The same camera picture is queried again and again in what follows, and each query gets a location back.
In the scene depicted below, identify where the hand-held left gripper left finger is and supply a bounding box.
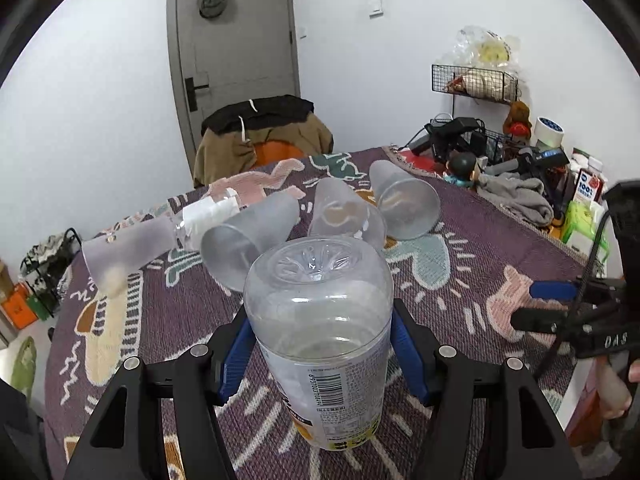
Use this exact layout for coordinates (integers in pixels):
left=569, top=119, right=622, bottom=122
left=62, top=310, right=258, bottom=480

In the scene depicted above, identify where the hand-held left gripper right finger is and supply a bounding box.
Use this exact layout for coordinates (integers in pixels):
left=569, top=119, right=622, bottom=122
left=392, top=297, right=583, bottom=480

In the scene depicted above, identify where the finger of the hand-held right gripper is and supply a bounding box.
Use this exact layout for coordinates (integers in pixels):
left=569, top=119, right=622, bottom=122
left=510, top=306, right=581, bottom=335
left=529, top=281, right=626, bottom=306

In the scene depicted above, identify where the clear labelled plastic cup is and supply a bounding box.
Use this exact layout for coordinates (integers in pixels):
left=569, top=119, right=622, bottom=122
left=243, top=237, right=396, bottom=452

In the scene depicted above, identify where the frosted plastic cup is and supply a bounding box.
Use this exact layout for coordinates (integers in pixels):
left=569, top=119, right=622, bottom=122
left=81, top=220, right=174, bottom=296
left=307, top=177, right=388, bottom=252
left=369, top=160, right=441, bottom=240
left=200, top=192, right=299, bottom=292

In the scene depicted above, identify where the person's right hand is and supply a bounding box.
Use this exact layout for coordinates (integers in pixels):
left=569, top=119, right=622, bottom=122
left=594, top=355, right=640, bottom=421

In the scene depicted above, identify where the green wipes packet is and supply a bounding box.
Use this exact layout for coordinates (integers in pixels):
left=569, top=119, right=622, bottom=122
left=559, top=200, right=612, bottom=262

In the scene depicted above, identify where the purple printed blanket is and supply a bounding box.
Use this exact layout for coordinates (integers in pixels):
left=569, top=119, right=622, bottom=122
left=44, top=146, right=601, bottom=480

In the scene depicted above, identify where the grey cloth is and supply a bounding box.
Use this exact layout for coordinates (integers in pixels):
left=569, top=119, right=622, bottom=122
left=474, top=172, right=557, bottom=227

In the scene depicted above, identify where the blue white carton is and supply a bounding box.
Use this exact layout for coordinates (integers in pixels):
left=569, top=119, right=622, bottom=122
left=572, top=168, right=607, bottom=206

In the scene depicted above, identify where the black handheld device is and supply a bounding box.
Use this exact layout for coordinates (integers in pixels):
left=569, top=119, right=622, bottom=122
left=487, top=146, right=572, bottom=181

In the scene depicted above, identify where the clear bottle white label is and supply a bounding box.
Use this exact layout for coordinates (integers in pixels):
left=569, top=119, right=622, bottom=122
left=181, top=187, right=242, bottom=249

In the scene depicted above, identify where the black-haired figure doll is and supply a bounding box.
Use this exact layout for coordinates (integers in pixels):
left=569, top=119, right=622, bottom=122
left=443, top=150, right=482, bottom=189

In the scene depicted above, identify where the white tape roll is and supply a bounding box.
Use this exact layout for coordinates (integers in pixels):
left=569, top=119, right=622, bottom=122
left=532, top=115, right=566, bottom=151

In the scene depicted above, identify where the brown plush toy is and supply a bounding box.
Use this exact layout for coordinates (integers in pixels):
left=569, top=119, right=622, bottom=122
left=502, top=100, right=533, bottom=139

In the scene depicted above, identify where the black electronic device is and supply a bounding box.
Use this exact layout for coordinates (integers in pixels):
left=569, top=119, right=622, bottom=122
left=410, top=116, right=503, bottom=162

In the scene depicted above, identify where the brown jacket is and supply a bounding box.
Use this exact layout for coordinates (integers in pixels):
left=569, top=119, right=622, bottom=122
left=193, top=111, right=335, bottom=189

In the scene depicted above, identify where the black shoe rack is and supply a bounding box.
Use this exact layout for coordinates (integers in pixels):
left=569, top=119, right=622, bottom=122
left=19, top=228, right=84, bottom=319

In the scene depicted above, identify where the green bag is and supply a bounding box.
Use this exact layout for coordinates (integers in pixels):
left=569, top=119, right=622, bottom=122
left=9, top=335, right=37, bottom=404

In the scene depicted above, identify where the snack packet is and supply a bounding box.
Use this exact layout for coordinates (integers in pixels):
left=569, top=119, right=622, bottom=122
left=446, top=70, right=512, bottom=99

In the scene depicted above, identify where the orange box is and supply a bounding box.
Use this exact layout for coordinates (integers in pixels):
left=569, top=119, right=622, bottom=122
left=0, top=294, right=39, bottom=332

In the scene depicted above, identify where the black garment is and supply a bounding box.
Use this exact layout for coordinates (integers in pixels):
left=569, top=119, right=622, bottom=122
left=201, top=94, right=315, bottom=136

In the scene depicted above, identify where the clear plastic bag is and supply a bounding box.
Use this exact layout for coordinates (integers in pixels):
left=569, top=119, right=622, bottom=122
left=440, top=25, right=524, bottom=70

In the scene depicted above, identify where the grey door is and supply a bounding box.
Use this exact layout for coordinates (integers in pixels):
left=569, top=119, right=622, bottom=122
left=166, top=0, right=302, bottom=174

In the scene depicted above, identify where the green hat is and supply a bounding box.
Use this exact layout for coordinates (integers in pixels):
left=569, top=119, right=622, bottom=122
left=196, top=0, right=236, bottom=24

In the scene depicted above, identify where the black cable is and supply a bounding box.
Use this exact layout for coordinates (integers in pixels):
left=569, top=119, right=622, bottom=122
left=536, top=209, right=613, bottom=380

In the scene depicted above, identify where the black wire basket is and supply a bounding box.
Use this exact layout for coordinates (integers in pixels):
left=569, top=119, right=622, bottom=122
left=430, top=63, right=522, bottom=107

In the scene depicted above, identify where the black door handle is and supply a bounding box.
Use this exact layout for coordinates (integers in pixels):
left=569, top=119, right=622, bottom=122
left=184, top=76, right=211, bottom=111

